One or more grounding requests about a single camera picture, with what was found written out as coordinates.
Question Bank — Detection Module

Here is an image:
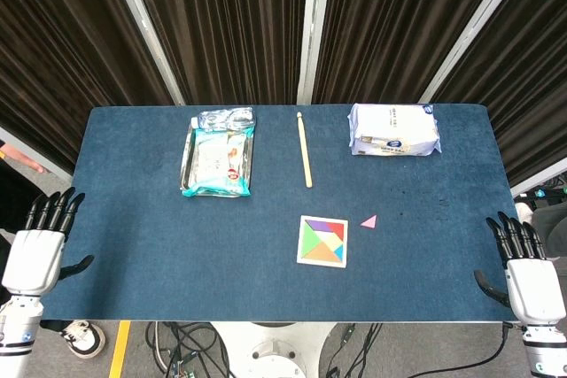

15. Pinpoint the black cable with green plug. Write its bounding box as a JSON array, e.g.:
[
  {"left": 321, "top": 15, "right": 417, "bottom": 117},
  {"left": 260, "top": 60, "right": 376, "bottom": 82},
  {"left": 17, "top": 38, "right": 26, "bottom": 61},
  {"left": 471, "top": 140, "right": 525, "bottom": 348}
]
[{"left": 325, "top": 322, "right": 383, "bottom": 378}]

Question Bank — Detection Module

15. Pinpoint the orange-yellow triangle tangram piece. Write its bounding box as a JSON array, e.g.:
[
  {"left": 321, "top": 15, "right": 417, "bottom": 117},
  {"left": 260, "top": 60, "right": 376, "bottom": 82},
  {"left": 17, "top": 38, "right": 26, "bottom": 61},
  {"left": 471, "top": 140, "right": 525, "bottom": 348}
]
[{"left": 304, "top": 244, "right": 342, "bottom": 265}]

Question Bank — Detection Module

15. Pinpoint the bystander bare forearm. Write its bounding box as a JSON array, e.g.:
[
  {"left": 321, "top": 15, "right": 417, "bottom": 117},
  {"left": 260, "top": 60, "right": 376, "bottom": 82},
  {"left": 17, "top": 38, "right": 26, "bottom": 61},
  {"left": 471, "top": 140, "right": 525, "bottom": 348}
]
[{"left": 0, "top": 141, "right": 50, "bottom": 174}]

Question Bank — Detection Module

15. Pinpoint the pale yellow square tangram piece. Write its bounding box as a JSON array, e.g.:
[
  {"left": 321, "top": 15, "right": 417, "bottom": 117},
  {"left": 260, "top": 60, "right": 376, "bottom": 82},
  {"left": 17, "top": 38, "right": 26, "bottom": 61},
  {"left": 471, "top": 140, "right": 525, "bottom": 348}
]
[{"left": 325, "top": 232, "right": 345, "bottom": 255}]

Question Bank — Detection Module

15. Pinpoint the blue fabric table mat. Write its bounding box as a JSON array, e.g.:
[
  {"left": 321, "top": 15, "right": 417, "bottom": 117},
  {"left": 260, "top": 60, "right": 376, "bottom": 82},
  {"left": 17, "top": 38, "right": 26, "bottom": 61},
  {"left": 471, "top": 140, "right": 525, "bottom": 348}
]
[{"left": 42, "top": 104, "right": 519, "bottom": 322}]

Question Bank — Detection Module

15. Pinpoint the teal and white snack bag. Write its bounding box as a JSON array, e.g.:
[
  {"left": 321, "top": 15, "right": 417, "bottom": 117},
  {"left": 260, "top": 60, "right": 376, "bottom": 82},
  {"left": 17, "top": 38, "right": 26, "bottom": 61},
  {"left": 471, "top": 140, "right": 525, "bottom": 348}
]
[{"left": 181, "top": 127, "right": 254, "bottom": 198}]

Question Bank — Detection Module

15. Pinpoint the lime green triangle tangram piece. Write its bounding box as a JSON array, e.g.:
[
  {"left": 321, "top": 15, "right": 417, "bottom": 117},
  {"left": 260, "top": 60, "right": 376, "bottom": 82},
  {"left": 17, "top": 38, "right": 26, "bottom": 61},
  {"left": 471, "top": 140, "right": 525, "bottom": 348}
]
[{"left": 302, "top": 221, "right": 330, "bottom": 259}]

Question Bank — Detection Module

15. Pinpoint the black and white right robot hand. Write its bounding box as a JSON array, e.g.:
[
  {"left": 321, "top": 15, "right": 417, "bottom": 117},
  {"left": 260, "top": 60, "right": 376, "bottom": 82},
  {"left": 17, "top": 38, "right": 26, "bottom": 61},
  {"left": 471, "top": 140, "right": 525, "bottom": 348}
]
[{"left": 473, "top": 211, "right": 555, "bottom": 326}]

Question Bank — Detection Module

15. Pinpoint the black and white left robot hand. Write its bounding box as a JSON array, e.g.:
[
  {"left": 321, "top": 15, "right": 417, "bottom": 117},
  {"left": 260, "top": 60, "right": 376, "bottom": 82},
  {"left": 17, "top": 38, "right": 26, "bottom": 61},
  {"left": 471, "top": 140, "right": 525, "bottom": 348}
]
[{"left": 1, "top": 186, "right": 96, "bottom": 297}]

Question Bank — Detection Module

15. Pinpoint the colourful tangram puzzle tray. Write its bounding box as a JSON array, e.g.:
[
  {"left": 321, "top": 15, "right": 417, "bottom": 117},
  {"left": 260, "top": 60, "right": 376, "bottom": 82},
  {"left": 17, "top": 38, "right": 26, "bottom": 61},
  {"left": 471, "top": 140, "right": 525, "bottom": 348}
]
[{"left": 296, "top": 214, "right": 350, "bottom": 269}]

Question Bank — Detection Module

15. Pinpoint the black and white sneaker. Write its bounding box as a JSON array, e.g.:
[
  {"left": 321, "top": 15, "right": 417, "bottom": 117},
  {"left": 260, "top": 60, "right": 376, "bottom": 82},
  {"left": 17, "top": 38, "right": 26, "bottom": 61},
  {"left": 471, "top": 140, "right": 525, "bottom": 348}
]
[{"left": 59, "top": 320, "right": 106, "bottom": 359}]

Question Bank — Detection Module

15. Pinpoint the long wooden stick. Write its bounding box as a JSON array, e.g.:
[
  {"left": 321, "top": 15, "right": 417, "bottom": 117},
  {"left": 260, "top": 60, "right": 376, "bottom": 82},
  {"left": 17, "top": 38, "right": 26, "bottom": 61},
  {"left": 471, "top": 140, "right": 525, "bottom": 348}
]
[{"left": 296, "top": 112, "right": 314, "bottom": 189}]

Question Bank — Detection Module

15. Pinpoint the silver snack packet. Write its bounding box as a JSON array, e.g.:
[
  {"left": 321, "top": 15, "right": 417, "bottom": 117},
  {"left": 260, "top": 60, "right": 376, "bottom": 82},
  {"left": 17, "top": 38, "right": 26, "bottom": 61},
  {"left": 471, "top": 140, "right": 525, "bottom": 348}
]
[{"left": 179, "top": 123, "right": 256, "bottom": 197}]

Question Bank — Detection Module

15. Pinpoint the yellow floor tape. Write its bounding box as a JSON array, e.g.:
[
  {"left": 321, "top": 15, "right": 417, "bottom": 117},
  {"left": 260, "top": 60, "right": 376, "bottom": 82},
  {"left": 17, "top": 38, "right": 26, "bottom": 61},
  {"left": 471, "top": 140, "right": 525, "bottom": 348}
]
[{"left": 108, "top": 320, "right": 133, "bottom": 378}]

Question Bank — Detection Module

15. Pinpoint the white tissue pack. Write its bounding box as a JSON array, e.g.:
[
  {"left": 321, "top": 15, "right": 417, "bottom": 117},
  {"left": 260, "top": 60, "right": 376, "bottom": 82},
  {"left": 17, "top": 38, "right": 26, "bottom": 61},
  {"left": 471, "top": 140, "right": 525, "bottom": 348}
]
[{"left": 346, "top": 103, "right": 443, "bottom": 157}]

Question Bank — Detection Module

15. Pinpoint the clear plastic water bottle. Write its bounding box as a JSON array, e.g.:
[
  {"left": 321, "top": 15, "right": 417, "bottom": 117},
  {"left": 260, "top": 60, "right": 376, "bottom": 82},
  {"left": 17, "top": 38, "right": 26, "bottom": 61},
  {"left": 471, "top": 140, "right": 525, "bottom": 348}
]
[{"left": 194, "top": 106, "right": 258, "bottom": 130}]

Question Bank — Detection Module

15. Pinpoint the dark brown pleated curtain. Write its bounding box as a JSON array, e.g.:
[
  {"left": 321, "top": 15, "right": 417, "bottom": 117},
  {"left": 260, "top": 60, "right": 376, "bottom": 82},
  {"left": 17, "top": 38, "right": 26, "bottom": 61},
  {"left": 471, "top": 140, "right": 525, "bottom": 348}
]
[
  {"left": 431, "top": 0, "right": 567, "bottom": 187},
  {"left": 312, "top": 0, "right": 515, "bottom": 104},
  {"left": 126, "top": 0, "right": 309, "bottom": 106},
  {"left": 0, "top": 0, "right": 174, "bottom": 175}
]

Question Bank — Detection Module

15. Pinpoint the thin black cable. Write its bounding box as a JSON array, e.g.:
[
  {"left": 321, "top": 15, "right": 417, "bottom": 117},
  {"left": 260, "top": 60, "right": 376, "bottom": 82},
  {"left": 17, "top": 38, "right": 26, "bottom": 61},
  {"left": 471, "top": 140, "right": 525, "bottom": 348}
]
[{"left": 460, "top": 323, "right": 516, "bottom": 378}]

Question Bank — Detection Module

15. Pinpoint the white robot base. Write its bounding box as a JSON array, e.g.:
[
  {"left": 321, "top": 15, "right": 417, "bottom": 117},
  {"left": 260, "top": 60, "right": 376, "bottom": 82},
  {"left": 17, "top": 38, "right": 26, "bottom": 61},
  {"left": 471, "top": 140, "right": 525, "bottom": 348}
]
[{"left": 212, "top": 320, "right": 338, "bottom": 378}]

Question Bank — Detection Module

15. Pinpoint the black cable bundle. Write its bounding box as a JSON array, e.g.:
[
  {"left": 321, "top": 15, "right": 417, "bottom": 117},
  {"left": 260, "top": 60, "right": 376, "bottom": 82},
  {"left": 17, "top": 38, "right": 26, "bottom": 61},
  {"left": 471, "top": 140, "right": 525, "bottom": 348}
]
[{"left": 145, "top": 321, "right": 234, "bottom": 378}]

